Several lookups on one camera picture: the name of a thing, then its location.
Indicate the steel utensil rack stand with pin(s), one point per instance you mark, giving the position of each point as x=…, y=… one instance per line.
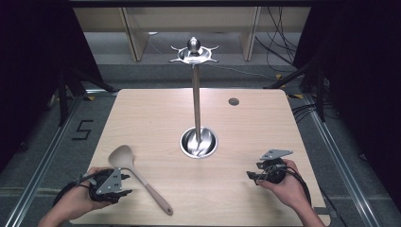
x=196, y=94

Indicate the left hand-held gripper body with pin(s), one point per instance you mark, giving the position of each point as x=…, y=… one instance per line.
x=108, y=184

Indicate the person's right hand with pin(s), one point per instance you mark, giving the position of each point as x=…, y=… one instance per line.
x=291, y=189

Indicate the aluminium floor rail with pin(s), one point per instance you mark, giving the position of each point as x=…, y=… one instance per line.
x=47, y=160
x=340, y=157

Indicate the black metal stand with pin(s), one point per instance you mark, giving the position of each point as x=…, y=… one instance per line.
x=321, y=94
x=63, y=94

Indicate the black curtain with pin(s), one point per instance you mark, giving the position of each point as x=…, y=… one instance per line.
x=28, y=63
x=369, y=78

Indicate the light wooden bench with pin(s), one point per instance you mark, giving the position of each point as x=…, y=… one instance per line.
x=94, y=19

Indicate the person's left hand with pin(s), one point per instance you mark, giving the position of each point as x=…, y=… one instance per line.
x=75, y=200

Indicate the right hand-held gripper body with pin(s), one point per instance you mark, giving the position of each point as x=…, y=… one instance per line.
x=275, y=170

